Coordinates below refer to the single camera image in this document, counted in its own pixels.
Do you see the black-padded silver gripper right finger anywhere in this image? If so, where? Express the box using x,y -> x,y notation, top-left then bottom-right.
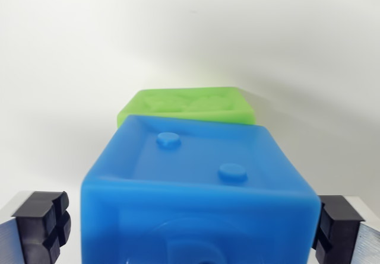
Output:
315,195 -> 380,264

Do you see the black-padded silver gripper left finger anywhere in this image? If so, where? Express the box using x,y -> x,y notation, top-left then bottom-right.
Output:
0,190 -> 72,264

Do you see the blue plastic cube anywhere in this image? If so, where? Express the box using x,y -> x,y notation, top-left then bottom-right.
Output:
81,114 -> 323,264

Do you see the green plastic cube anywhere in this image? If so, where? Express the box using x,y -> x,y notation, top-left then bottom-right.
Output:
116,86 -> 257,129

